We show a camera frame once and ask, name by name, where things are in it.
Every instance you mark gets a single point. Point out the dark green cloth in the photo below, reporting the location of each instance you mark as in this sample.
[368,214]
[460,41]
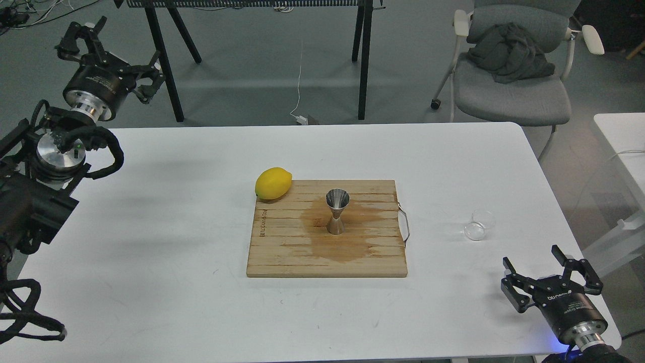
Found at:
[509,53]

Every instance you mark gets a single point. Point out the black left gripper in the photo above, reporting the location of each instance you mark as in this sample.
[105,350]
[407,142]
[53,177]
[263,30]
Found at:
[103,78]

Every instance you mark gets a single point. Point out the clear plastic measuring cup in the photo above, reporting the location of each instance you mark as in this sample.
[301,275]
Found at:
[481,223]

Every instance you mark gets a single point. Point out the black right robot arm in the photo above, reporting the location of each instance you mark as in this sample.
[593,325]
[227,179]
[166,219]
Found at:
[579,276]

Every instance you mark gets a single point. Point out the black trestle table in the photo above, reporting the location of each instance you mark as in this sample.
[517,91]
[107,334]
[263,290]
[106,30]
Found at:
[197,36]

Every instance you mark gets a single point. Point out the white side table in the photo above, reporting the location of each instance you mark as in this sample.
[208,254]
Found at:
[622,136]

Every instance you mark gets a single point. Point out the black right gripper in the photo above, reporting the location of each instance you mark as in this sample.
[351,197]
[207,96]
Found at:
[572,310]

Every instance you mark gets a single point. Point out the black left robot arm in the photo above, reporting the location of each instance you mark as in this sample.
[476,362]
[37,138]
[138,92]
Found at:
[45,157]

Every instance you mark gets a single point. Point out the yellow lemon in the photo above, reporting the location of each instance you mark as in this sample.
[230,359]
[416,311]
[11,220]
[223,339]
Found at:
[273,183]

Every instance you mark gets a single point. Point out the steel jigger shaker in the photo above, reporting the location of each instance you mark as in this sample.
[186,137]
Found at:
[337,200]

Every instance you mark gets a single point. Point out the grey office chair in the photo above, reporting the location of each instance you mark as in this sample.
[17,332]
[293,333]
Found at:
[540,102]

